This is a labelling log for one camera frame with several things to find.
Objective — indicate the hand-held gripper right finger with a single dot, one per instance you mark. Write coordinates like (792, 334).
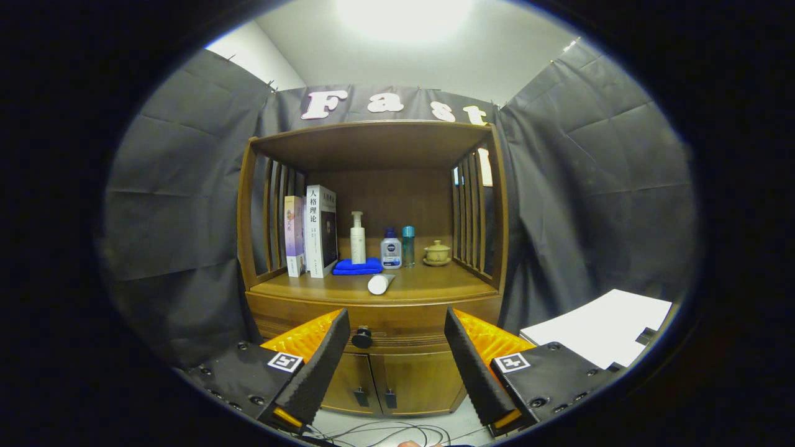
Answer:
(478, 372)

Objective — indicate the blue folded cloth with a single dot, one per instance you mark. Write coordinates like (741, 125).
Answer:
(354, 268)

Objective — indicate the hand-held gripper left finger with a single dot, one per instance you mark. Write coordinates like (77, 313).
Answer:
(322, 366)

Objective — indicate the white green cleanser tube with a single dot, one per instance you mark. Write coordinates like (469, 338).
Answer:
(379, 284)

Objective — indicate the brown wooden cabinet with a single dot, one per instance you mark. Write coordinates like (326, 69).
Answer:
(397, 198)

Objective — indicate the small black object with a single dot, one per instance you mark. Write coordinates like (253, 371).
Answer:
(646, 336)

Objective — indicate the teal slim bottle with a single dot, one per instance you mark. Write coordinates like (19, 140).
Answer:
(408, 248)

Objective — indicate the wooden countertop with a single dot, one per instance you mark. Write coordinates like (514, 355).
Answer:
(435, 282)

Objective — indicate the white thick book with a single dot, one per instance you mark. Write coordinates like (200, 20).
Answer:
(313, 236)

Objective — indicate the white bottle with blue cap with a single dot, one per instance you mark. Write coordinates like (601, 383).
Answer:
(390, 254)

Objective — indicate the yellow lidded teacup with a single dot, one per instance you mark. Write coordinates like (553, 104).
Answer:
(437, 252)

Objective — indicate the brown wooden drawer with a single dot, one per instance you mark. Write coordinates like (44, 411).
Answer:
(397, 323)

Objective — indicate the white flat board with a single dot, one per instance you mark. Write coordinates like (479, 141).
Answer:
(602, 329)

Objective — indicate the wooden cabinet door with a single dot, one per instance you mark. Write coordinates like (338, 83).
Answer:
(416, 382)
(351, 379)

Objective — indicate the white pump bottle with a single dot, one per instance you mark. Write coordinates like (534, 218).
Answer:
(358, 245)

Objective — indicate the purple book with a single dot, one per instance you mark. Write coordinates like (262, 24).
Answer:
(293, 236)

